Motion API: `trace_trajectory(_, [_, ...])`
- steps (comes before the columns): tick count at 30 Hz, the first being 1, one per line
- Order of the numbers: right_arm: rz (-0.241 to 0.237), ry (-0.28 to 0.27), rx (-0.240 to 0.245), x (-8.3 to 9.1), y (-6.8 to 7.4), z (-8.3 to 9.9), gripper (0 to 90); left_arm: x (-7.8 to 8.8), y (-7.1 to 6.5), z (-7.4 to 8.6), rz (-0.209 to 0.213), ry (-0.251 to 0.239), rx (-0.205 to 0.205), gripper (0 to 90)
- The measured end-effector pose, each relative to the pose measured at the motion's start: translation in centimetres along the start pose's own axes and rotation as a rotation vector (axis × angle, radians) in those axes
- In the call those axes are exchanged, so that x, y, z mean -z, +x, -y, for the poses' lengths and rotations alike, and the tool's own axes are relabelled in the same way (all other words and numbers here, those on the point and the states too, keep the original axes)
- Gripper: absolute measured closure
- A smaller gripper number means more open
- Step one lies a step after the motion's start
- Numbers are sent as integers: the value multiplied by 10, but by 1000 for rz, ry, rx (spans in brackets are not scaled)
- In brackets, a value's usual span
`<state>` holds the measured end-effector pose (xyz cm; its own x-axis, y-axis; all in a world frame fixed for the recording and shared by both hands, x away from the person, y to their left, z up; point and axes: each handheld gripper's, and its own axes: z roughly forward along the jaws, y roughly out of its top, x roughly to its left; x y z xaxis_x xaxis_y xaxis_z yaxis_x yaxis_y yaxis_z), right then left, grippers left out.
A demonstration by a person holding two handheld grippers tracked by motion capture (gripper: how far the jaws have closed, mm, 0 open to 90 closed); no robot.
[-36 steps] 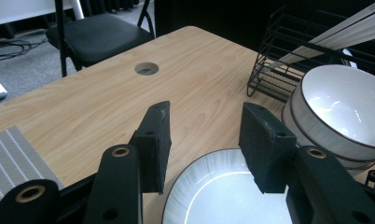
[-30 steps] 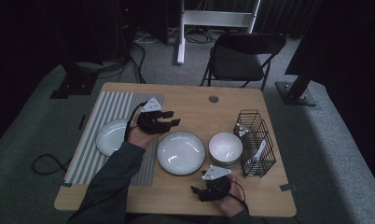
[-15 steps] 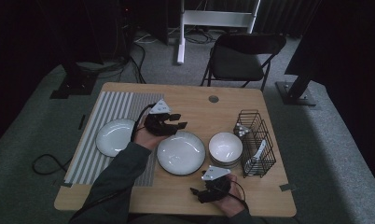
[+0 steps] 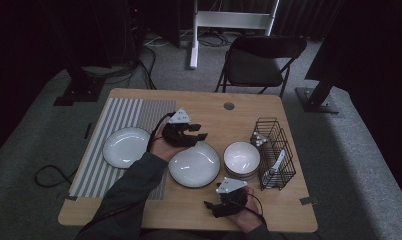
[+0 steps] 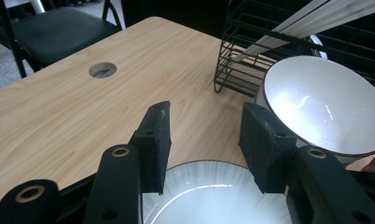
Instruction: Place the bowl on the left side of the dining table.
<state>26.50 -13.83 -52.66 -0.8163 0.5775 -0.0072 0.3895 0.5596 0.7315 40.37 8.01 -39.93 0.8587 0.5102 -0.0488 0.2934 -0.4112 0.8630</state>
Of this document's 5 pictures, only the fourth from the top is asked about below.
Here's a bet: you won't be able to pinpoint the hand-held gripper cable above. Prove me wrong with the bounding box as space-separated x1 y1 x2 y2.
243 191 271 227
76 112 176 239

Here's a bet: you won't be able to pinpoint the black looped cable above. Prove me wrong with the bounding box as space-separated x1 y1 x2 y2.
34 164 79 188

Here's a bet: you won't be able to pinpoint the white floor cable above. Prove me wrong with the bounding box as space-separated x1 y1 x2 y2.
143 34 172 48

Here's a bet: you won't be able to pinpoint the dark curtain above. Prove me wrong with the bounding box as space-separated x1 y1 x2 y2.
304 0 402 208

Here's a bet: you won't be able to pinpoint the grey striped placemat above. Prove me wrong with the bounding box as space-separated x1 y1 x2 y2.
68 97 177 201

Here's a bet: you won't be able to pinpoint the right hand-held gripper cable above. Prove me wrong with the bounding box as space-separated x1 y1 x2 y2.
243 191 271 227

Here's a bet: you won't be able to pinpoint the black folding chair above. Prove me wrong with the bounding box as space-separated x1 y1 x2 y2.
215 34 308 99

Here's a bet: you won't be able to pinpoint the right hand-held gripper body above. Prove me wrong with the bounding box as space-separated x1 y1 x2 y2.
214 177 250 219

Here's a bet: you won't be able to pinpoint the white plate dark rim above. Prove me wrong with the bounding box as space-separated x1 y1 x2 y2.
168 141 221 189
102 126 152 170

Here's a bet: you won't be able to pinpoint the grey tape piece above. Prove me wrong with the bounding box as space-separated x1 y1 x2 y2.
299 196 319 206

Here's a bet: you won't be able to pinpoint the white ceramic spoon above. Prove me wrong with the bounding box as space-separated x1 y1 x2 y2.
262 149 287 189

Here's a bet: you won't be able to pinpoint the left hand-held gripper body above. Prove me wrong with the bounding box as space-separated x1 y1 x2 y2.
161 107 199 148

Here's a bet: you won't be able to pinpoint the black floor cable bundle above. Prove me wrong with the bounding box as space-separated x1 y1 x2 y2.
82 43 158 91

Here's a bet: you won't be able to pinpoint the black stand with base plate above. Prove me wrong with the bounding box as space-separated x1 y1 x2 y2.
53 56 106 107
294 63 341 115

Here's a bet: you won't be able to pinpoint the black cables under white stand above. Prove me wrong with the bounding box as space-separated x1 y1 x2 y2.
197 29 233 48

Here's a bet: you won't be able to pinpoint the white metal stand frame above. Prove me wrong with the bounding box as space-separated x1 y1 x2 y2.
188 0 281 70

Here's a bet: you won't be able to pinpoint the left hand-held gripper cable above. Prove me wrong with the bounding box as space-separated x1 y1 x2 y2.
76 112 176 239

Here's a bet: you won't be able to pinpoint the black wire basket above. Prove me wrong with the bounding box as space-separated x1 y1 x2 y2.
249 117 297 192

